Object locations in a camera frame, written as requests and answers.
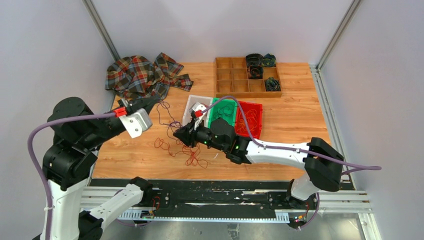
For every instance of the plaid cloth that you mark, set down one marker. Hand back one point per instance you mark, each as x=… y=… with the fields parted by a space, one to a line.
x=135 y=77

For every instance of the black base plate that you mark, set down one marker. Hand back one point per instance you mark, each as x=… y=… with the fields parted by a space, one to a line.
x=222 y=199

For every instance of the red plastic bin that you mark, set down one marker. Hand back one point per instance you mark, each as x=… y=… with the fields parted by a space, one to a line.
x=249 y=115

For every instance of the white plastic bin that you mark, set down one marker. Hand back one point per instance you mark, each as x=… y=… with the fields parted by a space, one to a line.
x=192 y=100

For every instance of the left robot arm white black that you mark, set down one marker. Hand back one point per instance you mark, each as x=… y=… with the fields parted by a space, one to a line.
x=64 y=150

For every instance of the wooden compartment tray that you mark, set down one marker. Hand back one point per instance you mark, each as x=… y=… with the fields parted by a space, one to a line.
x=231 y=78

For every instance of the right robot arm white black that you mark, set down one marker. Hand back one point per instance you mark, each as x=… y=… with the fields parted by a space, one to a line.
x=316 y=157

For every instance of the blue green rolled belt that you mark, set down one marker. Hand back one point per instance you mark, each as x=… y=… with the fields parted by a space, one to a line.
x=269 y=61

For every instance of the green rolled belt lower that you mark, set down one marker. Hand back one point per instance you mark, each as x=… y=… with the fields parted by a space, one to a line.
x=272 y=85

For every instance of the black rolled belt top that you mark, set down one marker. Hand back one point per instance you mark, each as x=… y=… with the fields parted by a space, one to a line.
x=254 y=59

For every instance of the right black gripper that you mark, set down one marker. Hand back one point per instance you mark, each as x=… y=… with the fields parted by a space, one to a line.
x=186 y=136

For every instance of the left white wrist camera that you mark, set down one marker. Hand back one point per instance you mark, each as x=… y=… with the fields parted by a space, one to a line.
x=136 y=123

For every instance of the green plastic bin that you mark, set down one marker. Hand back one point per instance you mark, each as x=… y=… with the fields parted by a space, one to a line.
x=225 y=109

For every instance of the black rolled belt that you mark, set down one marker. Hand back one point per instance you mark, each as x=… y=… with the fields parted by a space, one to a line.
x=254 y=59
x=255 y=72

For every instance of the black rolled belt middle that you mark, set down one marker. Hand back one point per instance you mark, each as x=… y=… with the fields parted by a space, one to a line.
x=255 y=72

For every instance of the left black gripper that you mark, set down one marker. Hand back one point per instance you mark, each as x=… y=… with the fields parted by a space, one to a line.
x=148 y=102

